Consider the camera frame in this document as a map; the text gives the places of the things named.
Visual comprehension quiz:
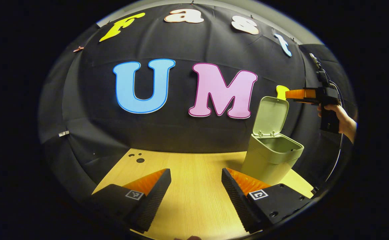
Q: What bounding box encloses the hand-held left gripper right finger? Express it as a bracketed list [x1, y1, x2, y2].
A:
[221, 168, 315, 234]

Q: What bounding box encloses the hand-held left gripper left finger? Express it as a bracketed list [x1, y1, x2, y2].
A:
[89, 168, 172, 234]

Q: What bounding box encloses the pale green desktop garbage bin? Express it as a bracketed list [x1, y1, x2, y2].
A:
[241, 96, 304, 186]

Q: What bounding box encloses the black backdrop cloth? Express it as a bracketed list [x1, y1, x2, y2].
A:
[38, 3, 358, 200]

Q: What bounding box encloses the thin right gripper cable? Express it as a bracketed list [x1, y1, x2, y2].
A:
[315, 80, 346, 194]

